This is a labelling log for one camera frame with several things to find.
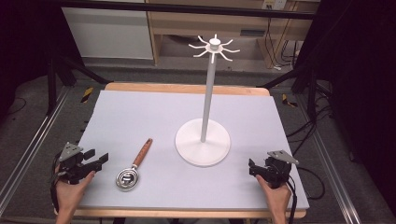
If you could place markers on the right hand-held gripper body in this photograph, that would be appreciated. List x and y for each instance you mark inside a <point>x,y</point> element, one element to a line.
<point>277,169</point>

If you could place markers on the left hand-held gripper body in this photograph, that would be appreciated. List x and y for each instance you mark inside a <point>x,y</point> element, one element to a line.
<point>73,166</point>

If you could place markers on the white hook stand rack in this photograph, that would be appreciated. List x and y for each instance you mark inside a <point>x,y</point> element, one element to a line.
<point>205,109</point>

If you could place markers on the person's right hand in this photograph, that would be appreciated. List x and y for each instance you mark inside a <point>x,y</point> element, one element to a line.
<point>275,197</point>

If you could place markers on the person's left hand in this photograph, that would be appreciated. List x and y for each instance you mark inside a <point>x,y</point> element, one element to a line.
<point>70,194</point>

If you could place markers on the light grey table mat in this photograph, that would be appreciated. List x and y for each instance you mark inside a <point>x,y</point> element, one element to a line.
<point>140,118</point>

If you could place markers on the yellow black floor tape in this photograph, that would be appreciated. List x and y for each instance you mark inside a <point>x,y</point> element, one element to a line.
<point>87,94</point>
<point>289,101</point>

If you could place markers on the black metal stand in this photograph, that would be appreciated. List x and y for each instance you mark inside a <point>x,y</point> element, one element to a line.
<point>311,93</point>
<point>53,84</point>

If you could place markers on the wooden table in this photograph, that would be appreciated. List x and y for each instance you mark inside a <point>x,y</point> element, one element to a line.
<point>186,88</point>

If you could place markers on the black curtain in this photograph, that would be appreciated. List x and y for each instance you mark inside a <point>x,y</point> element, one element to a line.
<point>25,37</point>
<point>361,77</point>

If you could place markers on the white cabinet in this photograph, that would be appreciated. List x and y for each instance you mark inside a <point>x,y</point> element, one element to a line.
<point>109,31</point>

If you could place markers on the wooden desk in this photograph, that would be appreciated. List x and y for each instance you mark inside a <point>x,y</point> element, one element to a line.
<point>202,26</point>

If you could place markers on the white power strip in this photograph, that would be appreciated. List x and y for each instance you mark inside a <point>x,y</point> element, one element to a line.
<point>274,4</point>

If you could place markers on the aluminium floor rail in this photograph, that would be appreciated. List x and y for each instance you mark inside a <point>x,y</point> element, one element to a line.
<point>34,141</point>
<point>330,161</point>

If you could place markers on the black horizontal frame bar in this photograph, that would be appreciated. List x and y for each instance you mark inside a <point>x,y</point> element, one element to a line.
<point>186,8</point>

